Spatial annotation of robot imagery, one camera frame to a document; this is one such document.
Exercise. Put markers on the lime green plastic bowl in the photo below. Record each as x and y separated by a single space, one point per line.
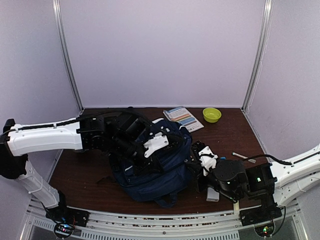
211 115

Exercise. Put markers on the right aluminium corner post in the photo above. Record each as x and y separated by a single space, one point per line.
257 64

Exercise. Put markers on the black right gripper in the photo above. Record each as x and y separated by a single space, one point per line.
198 170

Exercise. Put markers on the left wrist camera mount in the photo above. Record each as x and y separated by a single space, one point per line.
157 142

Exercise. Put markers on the aluminium corner post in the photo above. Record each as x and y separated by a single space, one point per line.
65 53
257 64

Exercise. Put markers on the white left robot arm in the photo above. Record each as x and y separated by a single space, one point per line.
80 134

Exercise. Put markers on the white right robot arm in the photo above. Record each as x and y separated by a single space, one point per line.
274 184

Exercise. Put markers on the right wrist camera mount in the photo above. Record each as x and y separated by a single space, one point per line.
208 160

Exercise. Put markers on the navy blue student backpack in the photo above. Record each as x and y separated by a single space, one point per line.
170 175

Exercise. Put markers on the pale yellow highlighter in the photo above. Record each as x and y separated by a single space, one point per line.
236 208

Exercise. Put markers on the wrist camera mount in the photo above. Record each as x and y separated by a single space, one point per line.
208 160
157 142

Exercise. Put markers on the white charger box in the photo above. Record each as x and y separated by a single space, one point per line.
212 195

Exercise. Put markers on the left aluminium corner post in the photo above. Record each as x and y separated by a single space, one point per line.
65 53

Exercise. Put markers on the blue striped reader book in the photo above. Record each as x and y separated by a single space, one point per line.
182 116

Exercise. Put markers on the grey marker pen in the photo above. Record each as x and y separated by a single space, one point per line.
244 157

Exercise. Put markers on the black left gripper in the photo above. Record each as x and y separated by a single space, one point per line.
146 166

